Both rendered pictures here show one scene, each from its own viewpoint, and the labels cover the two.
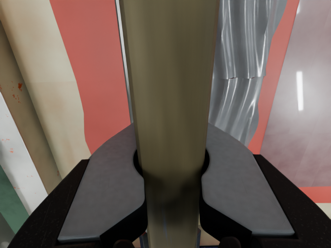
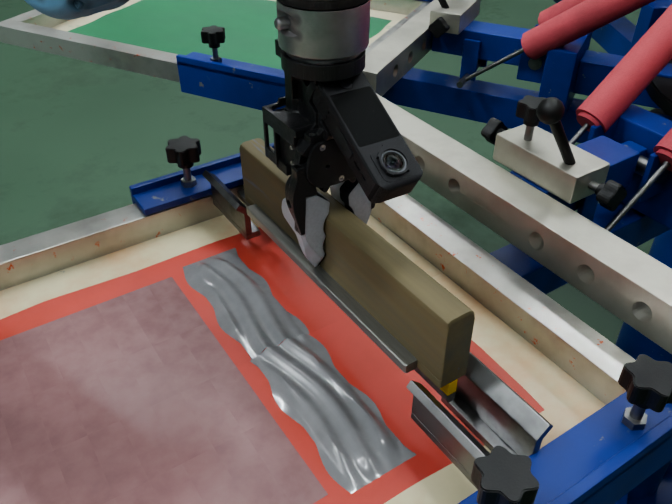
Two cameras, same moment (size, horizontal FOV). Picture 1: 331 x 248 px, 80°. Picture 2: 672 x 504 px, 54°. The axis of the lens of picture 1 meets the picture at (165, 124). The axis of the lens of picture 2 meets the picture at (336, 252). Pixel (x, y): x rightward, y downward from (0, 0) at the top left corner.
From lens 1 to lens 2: 0.55 m
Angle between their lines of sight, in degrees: 31
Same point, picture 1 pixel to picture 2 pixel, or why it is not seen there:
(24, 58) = (450, 286)
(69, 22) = not seen: hidden behind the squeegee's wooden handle
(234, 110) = (257, 324)
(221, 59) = (302, 347)
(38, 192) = not seen: hidden behind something
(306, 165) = (126, 320)
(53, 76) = not seen: hidden behind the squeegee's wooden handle
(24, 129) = (422, 237)
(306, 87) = (200, 371)
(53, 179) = (380, 212)
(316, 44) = (224, 399)
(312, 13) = (250, 411)
